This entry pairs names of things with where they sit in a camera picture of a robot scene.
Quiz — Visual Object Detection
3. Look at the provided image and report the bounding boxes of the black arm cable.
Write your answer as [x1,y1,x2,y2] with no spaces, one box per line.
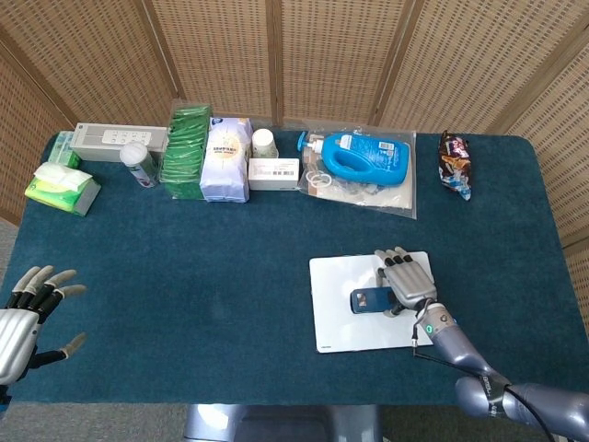
[411,317,560,442]

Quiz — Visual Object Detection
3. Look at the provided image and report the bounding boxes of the white lidded cylindrical can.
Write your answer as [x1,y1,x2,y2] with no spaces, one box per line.
[120,141,160,189]

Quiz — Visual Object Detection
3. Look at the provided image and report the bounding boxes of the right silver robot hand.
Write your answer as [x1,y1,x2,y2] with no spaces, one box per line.
[374,246,438,319]

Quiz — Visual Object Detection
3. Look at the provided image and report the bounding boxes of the white power strip box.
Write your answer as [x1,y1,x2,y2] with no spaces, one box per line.
[69,122,169,162]

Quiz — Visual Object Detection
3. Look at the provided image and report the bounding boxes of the woven rattan folding screen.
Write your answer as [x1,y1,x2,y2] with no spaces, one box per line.
[0,0,589,406]

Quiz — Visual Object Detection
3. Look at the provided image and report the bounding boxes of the blue felt table cover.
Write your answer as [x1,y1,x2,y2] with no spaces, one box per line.
[6,130,583,407]

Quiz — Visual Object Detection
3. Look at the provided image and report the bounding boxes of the brown snack bag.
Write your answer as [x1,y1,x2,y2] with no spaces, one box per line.
[437,130,473,203]

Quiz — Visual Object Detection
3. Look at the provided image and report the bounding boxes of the small white cardboard box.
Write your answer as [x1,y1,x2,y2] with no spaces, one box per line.
[248,157,301,192]

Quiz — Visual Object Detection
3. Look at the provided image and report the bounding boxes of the white board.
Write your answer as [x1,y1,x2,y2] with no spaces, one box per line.
[308,250,436,355]

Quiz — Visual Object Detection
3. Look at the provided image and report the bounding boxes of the blue board eraser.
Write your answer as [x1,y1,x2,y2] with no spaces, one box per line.
[349,286,396,315]

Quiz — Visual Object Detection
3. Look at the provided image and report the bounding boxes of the clear plastic zip bag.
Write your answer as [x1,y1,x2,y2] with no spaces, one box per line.
[296,120,418,221]

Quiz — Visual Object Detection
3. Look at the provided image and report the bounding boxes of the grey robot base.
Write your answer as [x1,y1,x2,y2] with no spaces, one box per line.
[182,403,383,442]

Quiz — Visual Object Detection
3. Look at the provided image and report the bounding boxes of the green tea box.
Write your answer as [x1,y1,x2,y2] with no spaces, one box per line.
[158,99,215,201]

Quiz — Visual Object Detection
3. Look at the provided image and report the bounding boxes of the white lavender paper bag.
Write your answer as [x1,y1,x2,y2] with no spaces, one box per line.
[199,116,253,204]

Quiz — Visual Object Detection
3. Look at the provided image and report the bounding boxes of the light green wipes pack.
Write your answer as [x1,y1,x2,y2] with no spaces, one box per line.
[47,131,82,169]

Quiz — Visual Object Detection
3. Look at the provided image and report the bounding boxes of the blue detergent pump bottle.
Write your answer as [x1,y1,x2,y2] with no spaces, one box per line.
[296,131,411,189]

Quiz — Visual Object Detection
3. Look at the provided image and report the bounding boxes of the white paper cup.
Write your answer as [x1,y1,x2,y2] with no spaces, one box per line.
[250,128,280,160]

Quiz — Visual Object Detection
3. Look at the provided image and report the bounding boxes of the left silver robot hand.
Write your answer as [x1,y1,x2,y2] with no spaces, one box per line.
[0,265,87,386]

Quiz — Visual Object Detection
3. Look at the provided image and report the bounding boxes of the green tissue pack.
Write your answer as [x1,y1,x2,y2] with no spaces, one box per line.
[24,161,102,217]

